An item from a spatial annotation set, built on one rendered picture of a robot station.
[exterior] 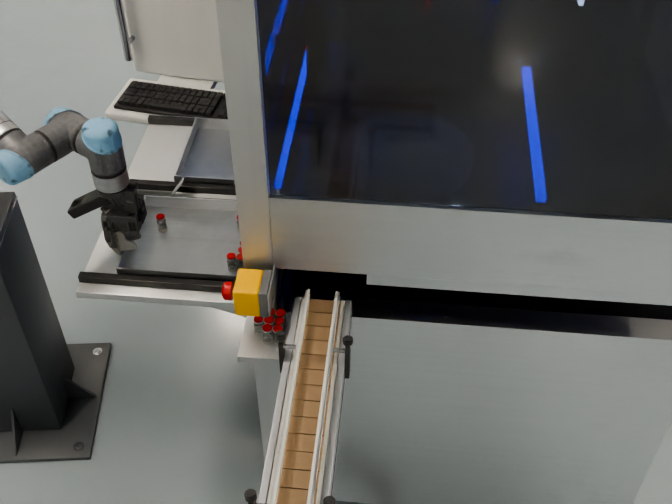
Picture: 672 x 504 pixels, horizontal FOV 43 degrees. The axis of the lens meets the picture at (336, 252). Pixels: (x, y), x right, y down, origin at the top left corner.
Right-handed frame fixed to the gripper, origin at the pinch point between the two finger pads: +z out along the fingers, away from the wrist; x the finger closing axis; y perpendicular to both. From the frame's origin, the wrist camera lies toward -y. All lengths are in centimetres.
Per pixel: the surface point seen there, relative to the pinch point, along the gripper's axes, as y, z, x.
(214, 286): 24.2, 1.5, -7.8
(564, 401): 107, 27, -12
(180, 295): 16.5, 3.5, -9.5
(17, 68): -129, 92, 214
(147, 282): 8.7, 1.8, -7.9
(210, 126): 10, 2, 54
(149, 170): -2.1, 3.5, 34.1
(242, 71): 35, -58, -12
